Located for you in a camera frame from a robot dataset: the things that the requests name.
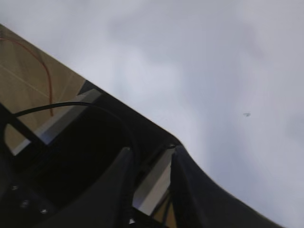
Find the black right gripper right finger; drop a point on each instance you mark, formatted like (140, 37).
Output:
(198, 202)

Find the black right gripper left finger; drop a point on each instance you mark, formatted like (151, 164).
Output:
(106, 204)

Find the black table frame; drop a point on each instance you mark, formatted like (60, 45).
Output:
(51, 155)

